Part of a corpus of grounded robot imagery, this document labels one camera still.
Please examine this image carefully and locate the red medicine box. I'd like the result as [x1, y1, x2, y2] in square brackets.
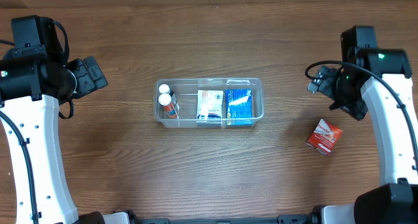
[306, 119, 343, 155]

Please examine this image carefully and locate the black bottle white cap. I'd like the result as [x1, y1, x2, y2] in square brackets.
[158, 84, 177, 104]

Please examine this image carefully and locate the orange tube white cap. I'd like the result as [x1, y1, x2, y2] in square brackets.
[158, 93, 180, 119]

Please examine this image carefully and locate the blue medicine box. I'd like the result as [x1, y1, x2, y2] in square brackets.
[225, 89, 253, 127]

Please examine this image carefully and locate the white plaster box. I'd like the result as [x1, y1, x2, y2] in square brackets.
[197, 90, 223, 124]

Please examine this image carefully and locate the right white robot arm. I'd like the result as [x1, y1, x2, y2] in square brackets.
[304, 26, 417, 223]

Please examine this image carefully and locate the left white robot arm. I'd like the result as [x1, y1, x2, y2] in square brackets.
[1, 15, 132, 224]

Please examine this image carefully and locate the clear plastic container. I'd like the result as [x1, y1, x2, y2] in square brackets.
[153, 78, 265, 128]

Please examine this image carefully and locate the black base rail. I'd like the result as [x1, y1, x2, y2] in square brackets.
[137, 213, 369, 224]

